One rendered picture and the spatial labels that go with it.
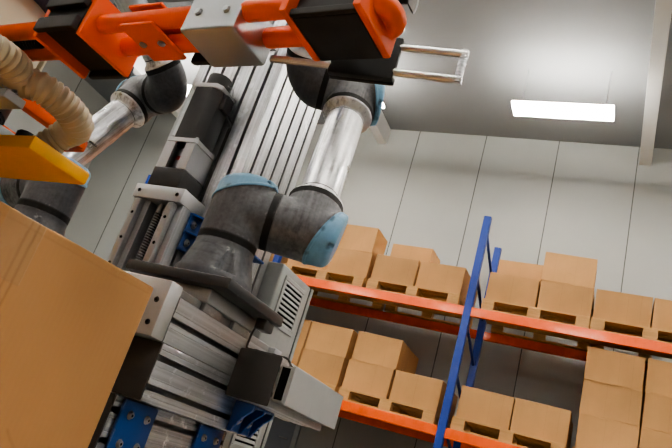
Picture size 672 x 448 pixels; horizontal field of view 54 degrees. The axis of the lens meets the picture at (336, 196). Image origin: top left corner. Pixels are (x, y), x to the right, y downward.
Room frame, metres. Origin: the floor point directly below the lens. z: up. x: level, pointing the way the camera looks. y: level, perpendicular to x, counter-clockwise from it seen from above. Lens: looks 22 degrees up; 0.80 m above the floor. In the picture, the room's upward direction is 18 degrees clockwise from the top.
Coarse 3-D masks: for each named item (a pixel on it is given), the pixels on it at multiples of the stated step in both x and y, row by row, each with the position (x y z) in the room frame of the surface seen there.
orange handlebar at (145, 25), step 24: (264, 0) 0.52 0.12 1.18; (384, 0) 0.46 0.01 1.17; (24, 24) 0.72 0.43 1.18; (96, 24) 0.65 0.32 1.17; (120, 24) 0.62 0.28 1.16; (144, 24) 0.60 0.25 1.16; (168, 24) 0.59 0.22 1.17; (384, 24) 0.49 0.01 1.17; (120, 48) 0.68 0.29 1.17; (144, 48) 0.65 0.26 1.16; (168, 48) 0.64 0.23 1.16; (192, 48) 0.63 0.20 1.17; (48, 120) 0.99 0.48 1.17
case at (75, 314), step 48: (0, 240) 0.65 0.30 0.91; (48, 240) 0.69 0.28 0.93; (0, 288) 0.67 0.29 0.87; (48, 288) 0.72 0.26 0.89; (96, 288) 0.77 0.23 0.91; (144, 288) 0.83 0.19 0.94; (0, 336) 0.69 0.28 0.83; (48, 336) 0.74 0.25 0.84; (96, 336) 0.79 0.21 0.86; (0, 384) 0.72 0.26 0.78; (48, 384) 0.76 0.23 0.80; (96, 384) 0.82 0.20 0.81; (0, 432) 0.74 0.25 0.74; (48, 432) 0.79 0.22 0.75
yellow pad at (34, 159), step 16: (0, 144) 0.81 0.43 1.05; (16, 144) 0.79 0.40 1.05; (32, 144) 0.78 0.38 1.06; (0, 160) 0.87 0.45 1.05; (16, 160) 0.84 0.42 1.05; (32, 160) 0.82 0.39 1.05; (48, 160) 0.80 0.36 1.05; (64, 160) 0.82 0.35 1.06; (0, 176) 0.95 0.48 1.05; (16, 176) 0.92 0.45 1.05; (32, 176) 0.90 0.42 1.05; (48, 176) 0.87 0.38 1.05; (64, 176) 0.85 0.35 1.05; (80, 176) 0.85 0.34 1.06
